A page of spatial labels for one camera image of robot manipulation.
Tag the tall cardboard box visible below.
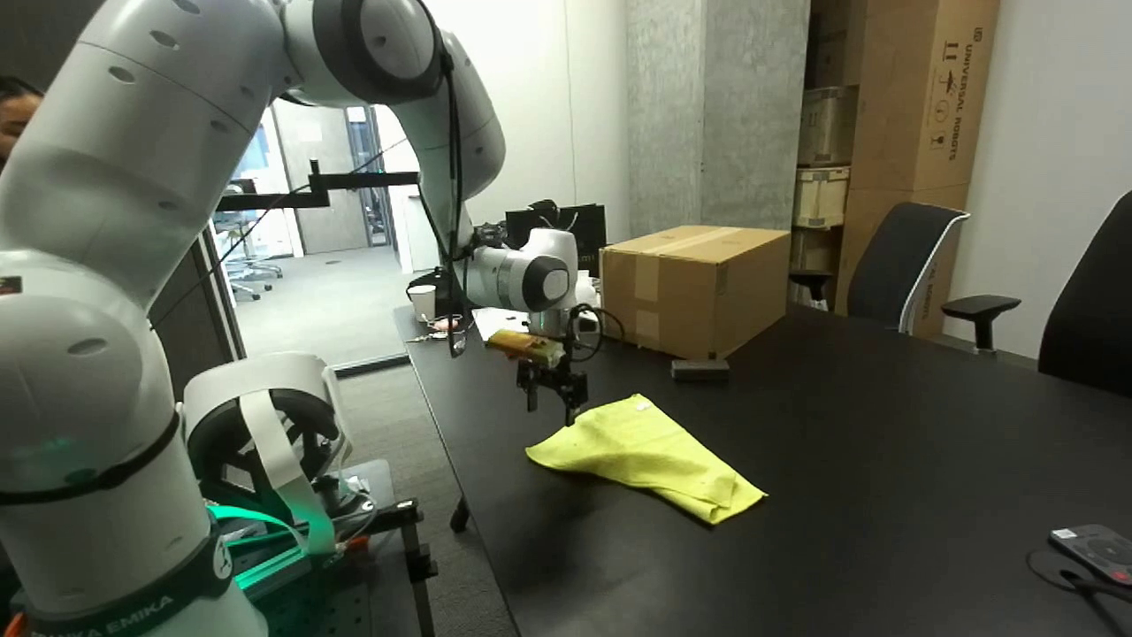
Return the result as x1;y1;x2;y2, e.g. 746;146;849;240
812;0;1006;349

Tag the brown cardboard box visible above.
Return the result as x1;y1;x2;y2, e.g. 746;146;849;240
598;225;792;366

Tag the black metal robot stand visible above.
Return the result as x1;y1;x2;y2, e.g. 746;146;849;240
197;457;427;637

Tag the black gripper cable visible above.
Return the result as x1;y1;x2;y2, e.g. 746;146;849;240
564;301;630;360

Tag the white cup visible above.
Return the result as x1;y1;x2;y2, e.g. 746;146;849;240
407;280;442;331

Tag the white notebook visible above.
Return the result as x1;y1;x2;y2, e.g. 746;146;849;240
471;306;533;349

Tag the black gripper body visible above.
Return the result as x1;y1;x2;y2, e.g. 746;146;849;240
513;349;591;392

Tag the yellow towel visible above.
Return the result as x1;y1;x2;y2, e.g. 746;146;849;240
525;391;773;529

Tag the small cardboard box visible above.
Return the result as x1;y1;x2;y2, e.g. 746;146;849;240
792;164;852;234
801;82;860;164

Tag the small black device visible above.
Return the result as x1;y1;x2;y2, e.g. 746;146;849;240
1045;520;1132;594

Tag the grey door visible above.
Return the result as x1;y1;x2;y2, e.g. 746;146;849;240
273;100;362;258

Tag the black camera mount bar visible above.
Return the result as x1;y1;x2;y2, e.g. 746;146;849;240
217;160;426;218

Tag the person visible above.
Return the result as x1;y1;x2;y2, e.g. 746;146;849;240
0;76;47;169

